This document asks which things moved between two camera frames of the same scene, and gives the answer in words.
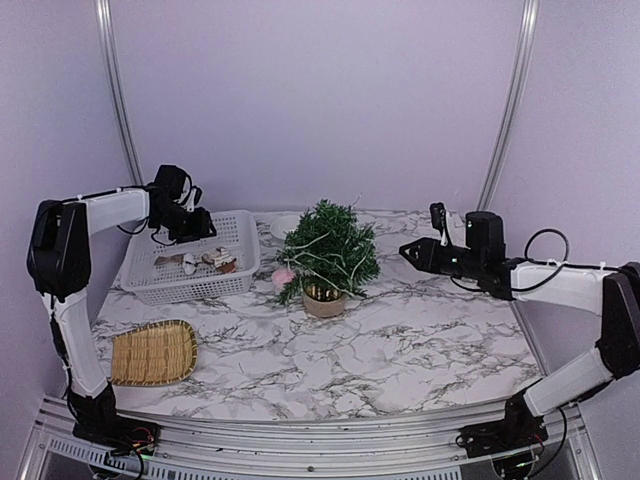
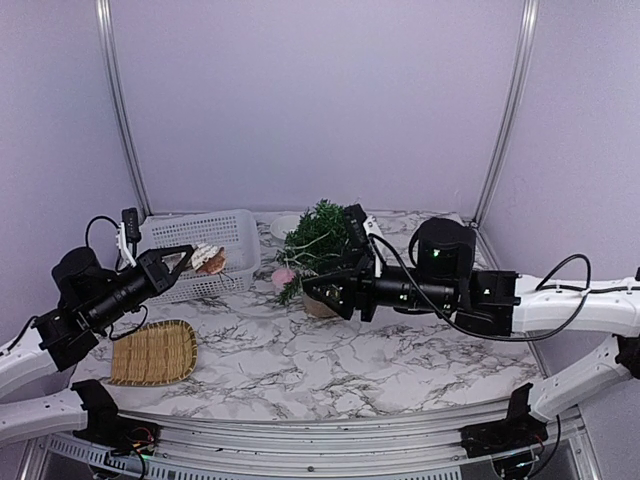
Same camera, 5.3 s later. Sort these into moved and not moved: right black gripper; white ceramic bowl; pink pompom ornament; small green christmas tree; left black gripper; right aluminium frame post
Moved: left black gripper; right black gripper
Not moved: pink pompom ornament; right aluminium frame post; white ceramic bowl; small green christmas tree
